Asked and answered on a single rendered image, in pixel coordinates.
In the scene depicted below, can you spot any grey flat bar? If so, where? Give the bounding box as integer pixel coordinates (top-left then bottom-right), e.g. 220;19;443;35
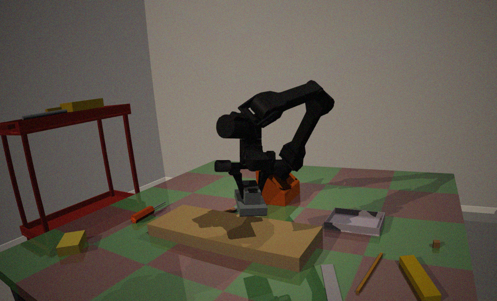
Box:
321;264;342;301

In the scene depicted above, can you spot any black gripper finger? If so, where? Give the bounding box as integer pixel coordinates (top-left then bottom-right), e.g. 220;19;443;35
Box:
258;171;274;194
228;172;243;199

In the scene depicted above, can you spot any yellow rectangular bar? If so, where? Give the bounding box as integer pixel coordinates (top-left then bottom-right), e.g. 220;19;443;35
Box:
399;255;441;301

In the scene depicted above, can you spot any yellow box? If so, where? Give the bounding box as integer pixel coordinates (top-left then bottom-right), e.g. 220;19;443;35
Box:
56;230;87;257

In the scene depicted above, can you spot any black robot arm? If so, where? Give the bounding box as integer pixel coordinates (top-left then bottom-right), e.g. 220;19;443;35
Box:
216;80;334;182

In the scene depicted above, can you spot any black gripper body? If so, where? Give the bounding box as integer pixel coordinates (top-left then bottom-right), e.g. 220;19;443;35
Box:
214;139;288;173

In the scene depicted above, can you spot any tan wooden floor panel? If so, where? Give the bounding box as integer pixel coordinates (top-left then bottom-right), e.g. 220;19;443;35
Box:
147;205;323;272

